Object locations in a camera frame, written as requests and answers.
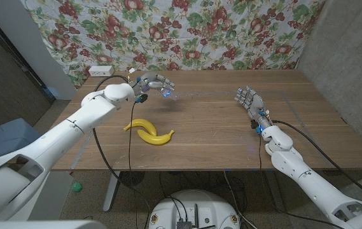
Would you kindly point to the yellow toy banana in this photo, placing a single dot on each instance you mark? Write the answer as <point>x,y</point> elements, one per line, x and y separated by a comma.
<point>155,140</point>
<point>147,124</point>

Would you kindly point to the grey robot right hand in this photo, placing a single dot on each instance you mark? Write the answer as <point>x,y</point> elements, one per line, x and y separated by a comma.
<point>255,105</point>

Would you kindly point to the clear medicine bottle white cap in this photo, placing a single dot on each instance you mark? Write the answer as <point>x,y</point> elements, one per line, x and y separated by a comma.
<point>171,96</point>

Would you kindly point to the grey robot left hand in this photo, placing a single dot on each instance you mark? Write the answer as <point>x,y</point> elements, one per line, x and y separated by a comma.
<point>150,83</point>

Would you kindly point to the black round fan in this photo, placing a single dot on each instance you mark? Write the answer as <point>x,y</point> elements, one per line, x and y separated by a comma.
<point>132,178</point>

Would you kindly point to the grey tape outline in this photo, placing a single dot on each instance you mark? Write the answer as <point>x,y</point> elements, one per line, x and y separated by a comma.
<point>215,93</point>

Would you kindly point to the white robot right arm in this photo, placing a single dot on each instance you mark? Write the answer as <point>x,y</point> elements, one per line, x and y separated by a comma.
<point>311,181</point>

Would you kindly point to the white power strip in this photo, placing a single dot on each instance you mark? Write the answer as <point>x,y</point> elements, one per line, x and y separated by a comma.
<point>101,71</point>

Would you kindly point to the floral fruit print backdrop cloth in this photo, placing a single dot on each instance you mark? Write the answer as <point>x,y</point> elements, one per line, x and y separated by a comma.
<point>180,31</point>

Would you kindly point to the grey table leg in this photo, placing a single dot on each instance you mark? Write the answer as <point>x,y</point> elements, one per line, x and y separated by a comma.
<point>274,191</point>

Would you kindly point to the white robot torso edge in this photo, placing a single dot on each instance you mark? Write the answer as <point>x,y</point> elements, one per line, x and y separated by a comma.
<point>40,225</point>

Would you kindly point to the white table leg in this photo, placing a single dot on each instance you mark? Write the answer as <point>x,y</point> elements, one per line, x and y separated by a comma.
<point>112,191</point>

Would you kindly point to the blue-grey plastic bin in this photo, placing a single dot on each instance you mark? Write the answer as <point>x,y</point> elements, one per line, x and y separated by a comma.
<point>5,140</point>

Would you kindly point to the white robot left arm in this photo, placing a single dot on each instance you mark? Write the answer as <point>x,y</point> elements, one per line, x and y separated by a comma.
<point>72,127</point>

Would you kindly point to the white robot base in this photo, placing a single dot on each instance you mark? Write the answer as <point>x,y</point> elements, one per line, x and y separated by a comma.
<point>196,203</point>

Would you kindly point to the small green ball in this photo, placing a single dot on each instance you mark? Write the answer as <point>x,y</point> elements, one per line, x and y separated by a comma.
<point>76,187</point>

